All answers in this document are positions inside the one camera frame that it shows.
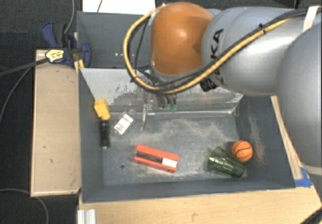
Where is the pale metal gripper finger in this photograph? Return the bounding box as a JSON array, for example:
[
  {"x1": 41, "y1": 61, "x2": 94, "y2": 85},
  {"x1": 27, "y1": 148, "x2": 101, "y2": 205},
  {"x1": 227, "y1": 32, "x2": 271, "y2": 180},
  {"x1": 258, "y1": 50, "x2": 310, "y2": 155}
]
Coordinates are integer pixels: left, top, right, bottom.
[{"x1": 141, "y1": 103, "x2": 153, "y2": 132}]

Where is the grey metal bin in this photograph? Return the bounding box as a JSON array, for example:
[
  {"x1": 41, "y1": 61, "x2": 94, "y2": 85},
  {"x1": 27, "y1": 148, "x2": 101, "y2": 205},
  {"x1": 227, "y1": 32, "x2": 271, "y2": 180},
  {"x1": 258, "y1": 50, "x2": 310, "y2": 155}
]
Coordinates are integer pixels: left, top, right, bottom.
[{"x1": 75, "y1": 11, "x2": 297, "y2": 204}]

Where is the red box with white label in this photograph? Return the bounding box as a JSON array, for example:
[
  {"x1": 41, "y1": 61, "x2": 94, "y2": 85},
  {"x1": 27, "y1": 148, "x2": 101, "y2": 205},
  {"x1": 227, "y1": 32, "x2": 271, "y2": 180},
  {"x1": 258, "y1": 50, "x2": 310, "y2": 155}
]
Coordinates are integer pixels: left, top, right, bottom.
[{"x1": 132, "y1": 143, "x2": 180, "y2": 174}]

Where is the yellow and black tool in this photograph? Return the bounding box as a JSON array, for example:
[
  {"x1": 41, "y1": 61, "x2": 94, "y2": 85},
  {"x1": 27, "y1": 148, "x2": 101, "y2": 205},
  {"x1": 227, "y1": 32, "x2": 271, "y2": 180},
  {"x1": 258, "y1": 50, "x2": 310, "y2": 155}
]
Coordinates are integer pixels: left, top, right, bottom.
[{"x1": 94, "y1": 98, "x2": 112, "y2": 148}]

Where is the pale wood flat board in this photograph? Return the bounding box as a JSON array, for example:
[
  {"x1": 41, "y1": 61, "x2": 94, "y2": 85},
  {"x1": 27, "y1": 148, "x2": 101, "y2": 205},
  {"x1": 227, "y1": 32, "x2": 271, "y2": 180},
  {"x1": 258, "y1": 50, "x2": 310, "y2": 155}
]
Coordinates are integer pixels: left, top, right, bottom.
[{"x1": 30, "y1": 49, "x2": 83, "y2": 197}]

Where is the green glass cup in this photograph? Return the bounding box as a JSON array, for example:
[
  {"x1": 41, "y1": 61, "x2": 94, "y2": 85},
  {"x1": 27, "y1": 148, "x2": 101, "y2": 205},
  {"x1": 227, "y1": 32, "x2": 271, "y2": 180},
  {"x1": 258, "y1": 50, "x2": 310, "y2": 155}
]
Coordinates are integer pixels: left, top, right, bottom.
[{"x1": 207, "y1": 145, "x2": 246, "y2": 178}]

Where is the orange toy basketball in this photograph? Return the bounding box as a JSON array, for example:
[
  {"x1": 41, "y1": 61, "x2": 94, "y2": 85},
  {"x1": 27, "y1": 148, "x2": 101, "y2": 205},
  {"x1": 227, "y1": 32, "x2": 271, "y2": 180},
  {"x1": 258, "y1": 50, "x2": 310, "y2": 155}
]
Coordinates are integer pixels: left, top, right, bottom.
[{"x1": 231, "y1": 140, "x2": 254, "y2": 164}]

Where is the black cylinder on white bracket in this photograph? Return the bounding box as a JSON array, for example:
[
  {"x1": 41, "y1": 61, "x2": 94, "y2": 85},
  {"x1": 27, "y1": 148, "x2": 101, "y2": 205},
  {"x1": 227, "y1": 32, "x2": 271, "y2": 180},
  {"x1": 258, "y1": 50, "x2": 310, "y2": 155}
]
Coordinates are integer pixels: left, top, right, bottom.
[{"x1": 199, "y1": 78, "x2": 218, "y2": 93}]

